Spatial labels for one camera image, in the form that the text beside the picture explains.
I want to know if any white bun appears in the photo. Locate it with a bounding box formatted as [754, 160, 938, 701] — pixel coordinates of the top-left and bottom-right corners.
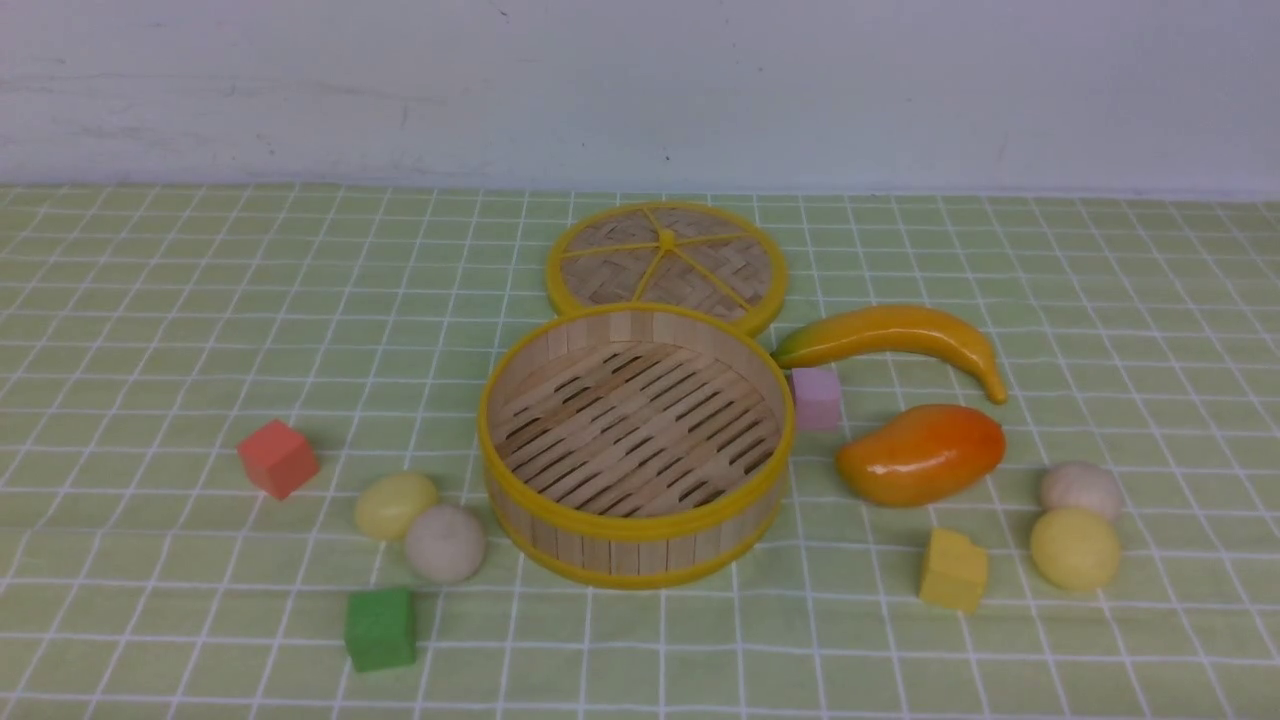
[1039, 461, 1124, 521]
[403, 503, 486, 584]

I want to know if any pink foam cube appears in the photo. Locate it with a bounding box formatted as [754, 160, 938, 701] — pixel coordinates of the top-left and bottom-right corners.
[788, 366, 844, 432]

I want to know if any yellow bun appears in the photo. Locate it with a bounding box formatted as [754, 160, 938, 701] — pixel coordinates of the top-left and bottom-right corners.
[1029, 507, 1123, 592]
[355, 471, 439, 542]

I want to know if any green foam cube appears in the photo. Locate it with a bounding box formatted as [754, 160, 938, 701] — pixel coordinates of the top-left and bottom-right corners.
[344, 587, 417, 673]

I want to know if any bamboo steamer tray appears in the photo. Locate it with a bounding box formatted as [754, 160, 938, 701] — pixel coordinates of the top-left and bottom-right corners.
[476, 304, 795, 591]

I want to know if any orange toy mango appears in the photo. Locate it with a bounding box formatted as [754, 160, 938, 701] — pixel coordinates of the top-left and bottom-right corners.
[835, 404, 1007, 509]

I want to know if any bamboo steamer lid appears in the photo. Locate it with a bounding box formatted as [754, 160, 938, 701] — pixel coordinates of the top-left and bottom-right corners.
[544, 201, 788, 337]

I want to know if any red foam cube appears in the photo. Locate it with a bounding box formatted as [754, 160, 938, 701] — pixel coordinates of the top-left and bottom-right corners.
[237, 419, 320, 501]

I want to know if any yellow foam cube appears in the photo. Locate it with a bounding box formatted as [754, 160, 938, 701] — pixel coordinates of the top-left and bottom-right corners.
[916, 527, 989, 614]

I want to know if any yellow toy banana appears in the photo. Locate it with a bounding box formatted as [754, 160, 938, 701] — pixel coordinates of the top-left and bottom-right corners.
[771, 304, 1009, 405]

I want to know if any green checkered tablecloth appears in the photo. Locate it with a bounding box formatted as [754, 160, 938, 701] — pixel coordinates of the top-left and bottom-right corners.
[1, 184, 1279, 719]

